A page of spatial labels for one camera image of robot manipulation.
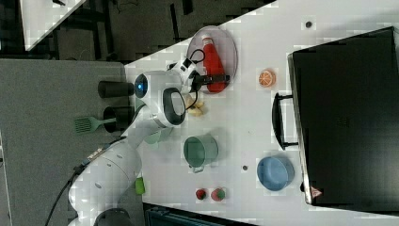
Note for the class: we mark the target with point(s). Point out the blue bowl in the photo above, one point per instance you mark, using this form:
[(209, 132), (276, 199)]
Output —
[(275, 172)]

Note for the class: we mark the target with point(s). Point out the green metal mug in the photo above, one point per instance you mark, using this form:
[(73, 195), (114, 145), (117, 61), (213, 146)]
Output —
[(200, 151)]

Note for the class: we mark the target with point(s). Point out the black cylindrical holder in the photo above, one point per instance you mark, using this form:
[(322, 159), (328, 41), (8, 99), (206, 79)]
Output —
[(111, 89)]

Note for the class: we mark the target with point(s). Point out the green slotted spatula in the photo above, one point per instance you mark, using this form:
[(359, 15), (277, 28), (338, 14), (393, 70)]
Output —
[(89, 124)]

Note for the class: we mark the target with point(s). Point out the grey round plate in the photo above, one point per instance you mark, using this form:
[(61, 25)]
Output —
[(224, 46)]

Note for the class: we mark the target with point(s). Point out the dark bin at bottom edge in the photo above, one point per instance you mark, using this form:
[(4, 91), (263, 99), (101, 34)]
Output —
[(162, 216)]

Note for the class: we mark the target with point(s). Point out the white table in background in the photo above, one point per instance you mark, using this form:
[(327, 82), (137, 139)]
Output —
[(41, 17)]

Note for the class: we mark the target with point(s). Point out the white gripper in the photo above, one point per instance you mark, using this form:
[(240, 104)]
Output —
[(187, 70)]

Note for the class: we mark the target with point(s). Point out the black toaster oven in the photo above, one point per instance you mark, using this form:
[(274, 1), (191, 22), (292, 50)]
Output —
[(345, 97)]

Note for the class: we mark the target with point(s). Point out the light green bowl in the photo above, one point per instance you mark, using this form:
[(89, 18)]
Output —
[(159, 136)]

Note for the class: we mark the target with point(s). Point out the black utensil cup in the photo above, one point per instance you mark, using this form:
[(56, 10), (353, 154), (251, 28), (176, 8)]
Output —
[(122, 115)]

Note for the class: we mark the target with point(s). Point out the red plush ketchup bottle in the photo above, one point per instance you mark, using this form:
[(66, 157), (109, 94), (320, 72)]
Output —
[(212, 63)]

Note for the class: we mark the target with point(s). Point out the yellow peeled banana toy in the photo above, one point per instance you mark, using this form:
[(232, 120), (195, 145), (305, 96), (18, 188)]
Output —
[(193, 107)]

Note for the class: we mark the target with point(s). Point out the small red strawberry toy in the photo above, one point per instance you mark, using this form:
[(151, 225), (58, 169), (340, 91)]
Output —
[(201, 194)]

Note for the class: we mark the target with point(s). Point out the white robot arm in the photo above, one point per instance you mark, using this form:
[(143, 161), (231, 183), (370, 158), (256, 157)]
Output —
[(104, 176)]

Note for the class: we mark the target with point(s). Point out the orange slice toy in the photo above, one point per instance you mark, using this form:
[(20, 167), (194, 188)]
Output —
[(267, 78)]

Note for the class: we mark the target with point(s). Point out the large red strawberry toy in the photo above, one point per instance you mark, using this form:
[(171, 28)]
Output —
[(218, 195)]

